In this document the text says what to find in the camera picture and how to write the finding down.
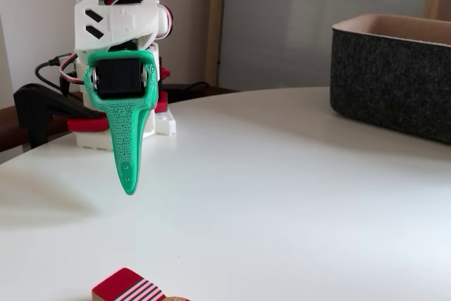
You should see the beige door frame post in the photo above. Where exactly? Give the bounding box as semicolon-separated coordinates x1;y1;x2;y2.
205;0;226;87

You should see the red striped block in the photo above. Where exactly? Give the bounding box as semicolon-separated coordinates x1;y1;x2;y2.
89;266;193;301

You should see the black power cable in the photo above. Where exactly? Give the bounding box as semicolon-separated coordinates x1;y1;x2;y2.
165;81;211;94

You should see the black usb cable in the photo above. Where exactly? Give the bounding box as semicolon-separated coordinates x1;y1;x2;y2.
33;53;77;97

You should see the dark grey felt basket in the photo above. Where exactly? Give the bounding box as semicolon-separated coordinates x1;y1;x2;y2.
329;13;451;146

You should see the black and red clamp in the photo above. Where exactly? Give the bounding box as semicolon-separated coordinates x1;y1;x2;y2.
156;56;173;115
13;82;110;150

